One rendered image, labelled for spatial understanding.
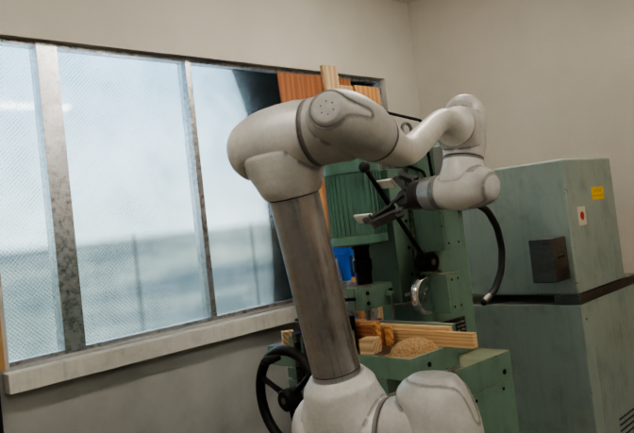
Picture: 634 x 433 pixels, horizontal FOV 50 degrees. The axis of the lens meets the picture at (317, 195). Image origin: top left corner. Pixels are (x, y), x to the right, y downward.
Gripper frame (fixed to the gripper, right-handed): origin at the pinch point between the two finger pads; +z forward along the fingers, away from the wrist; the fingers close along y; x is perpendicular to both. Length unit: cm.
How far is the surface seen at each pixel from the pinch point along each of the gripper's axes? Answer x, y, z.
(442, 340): -35.0, -21.4, -14.0
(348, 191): 1.6, 3.7, 9.5
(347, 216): -3.1, -1.9, 10.1
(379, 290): -27.6, -9.9, 10.5
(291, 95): -20, 118, 143
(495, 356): -67, -5, -8
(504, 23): -80, 241, 88
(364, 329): -26.6, -25.4, 6.9
